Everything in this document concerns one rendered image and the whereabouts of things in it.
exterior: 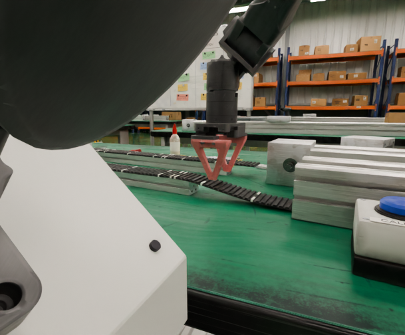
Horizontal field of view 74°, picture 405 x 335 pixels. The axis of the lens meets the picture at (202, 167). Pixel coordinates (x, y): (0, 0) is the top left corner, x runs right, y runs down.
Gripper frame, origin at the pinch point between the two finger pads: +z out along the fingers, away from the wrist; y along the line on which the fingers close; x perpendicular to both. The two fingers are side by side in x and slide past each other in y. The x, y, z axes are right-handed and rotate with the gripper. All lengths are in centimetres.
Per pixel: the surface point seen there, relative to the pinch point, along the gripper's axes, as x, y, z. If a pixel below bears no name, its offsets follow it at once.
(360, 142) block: -25.6, 32.3, -3.8
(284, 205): -12.4, -2.1, 4.2
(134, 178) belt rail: 19.6, -1.1, 3.3
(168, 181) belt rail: 10.6, -1.6, 2.9
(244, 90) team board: 78, 281, -38
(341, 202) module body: -20.6, -5.2, 1.5
